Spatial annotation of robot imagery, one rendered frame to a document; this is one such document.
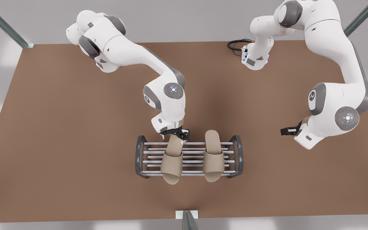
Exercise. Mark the beige slipper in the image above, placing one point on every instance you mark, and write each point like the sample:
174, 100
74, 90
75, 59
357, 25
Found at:
172, 159
213, 157

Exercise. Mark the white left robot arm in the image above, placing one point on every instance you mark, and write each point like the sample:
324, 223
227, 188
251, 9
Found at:
331, 41

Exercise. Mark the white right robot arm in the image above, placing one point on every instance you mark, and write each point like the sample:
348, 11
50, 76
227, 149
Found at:
123, 51

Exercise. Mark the grey metal shoe rack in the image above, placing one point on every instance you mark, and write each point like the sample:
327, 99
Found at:
188, 157

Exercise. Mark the silver frame post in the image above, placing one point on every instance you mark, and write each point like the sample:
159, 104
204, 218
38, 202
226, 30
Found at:
361, 16
187, 219
3, 24

